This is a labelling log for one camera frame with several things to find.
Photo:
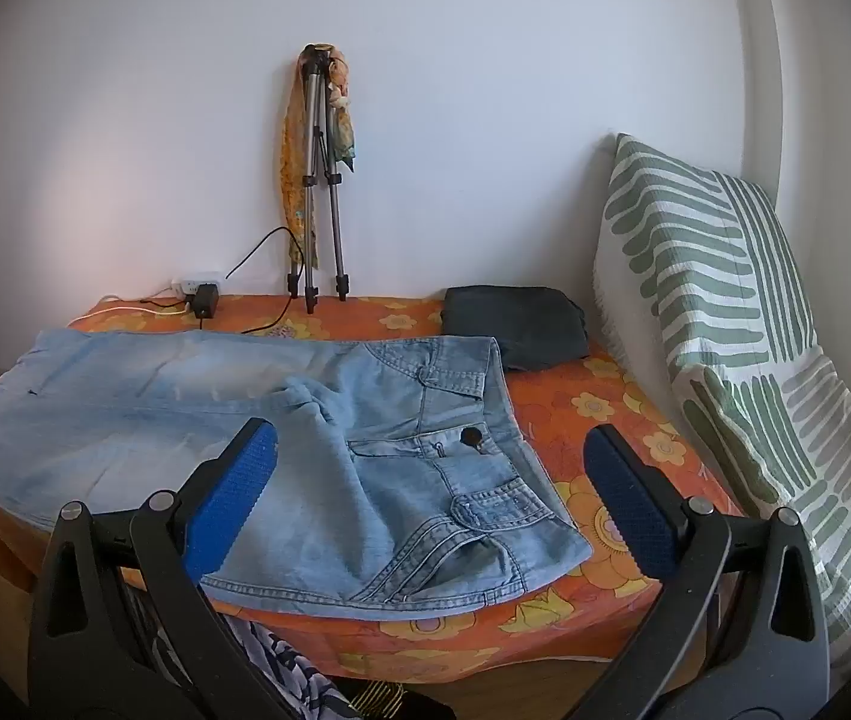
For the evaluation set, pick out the black power adapter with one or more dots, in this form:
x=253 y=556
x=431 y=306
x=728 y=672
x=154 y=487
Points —
x=207 y=301

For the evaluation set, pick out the dark white striped cloth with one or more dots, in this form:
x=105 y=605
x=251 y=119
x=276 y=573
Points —
x=275 y=667

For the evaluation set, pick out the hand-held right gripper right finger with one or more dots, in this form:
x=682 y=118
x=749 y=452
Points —
x=635 y=502

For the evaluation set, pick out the grey metal tripod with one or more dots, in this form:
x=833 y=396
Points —
x=317 y=54

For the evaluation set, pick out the white power strip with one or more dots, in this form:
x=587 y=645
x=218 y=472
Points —
x=187 y=286

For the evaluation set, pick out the green striped white pillow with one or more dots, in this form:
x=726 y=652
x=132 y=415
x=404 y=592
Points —
x=695 y=255

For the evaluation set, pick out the dark grey folded pants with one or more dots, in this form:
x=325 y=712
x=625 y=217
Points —
x=515 y=322

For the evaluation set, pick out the orange floral bedsheet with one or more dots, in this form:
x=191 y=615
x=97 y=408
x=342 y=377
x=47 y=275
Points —
x=605 y=405

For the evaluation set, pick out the orange patterned scarf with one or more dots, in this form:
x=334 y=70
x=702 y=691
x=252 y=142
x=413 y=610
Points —
x=290 y=165

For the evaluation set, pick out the light blue denim pants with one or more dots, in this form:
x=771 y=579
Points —
x=133 y=405

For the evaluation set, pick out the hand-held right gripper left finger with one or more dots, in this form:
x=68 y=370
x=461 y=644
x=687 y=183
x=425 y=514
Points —
x=234 y=495

